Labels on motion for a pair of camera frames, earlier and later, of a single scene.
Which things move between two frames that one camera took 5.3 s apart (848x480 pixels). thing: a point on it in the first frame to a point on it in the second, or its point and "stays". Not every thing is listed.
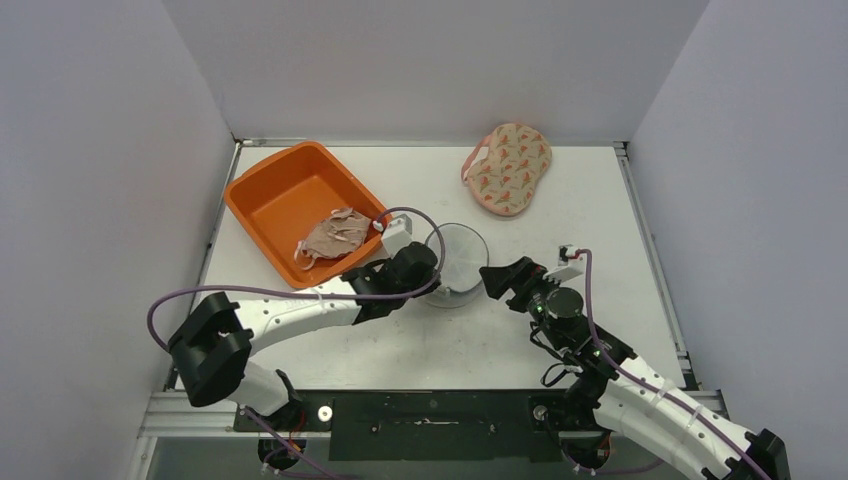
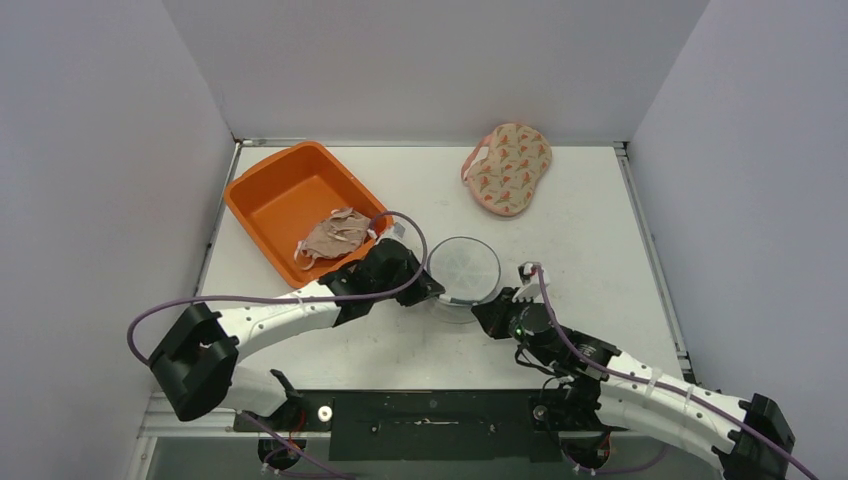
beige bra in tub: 340,232 stays
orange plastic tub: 277,201 stays
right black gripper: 525,286 to 502,312
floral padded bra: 505,179 stays
